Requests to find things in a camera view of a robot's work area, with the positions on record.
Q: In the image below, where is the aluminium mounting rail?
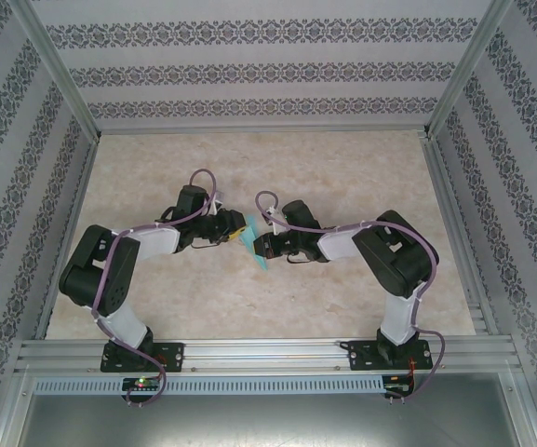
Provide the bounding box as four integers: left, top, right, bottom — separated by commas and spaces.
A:
14, 335, 519, 373

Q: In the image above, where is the aluminium frame post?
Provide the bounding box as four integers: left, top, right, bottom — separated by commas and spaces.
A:
14, 0, 102, 139
423, 0, 514, 139

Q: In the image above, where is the aluminium frame crossbar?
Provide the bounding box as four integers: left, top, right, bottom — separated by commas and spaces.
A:
95, 121, 430, 137

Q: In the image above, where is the grey sheet metal panel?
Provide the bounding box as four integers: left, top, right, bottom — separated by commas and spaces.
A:
0, 370, 537, 447

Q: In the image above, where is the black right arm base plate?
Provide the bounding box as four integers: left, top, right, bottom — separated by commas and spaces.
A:
347, 338, 435, 372

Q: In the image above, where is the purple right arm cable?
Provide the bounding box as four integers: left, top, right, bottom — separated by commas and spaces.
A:
253, 189, 447, 401

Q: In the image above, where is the slotted grey cable duct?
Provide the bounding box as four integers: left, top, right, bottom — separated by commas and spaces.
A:
33, 374, 386, 395

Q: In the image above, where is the light blue paper sheet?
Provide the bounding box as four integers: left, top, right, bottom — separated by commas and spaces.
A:
237, 213, 274, 272

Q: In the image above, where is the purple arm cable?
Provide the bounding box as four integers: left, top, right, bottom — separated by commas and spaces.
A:
253, 189, 447, 401
91, 169, 219, 407

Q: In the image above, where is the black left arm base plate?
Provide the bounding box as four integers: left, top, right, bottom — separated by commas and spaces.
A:
100, 342, 185, 373

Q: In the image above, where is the aluminium side rail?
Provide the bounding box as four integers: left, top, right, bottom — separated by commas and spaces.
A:
420, 132, 501, 337
33, 134, 101, 341

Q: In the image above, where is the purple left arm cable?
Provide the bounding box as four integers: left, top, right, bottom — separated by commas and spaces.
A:
91, 169, 219, 407

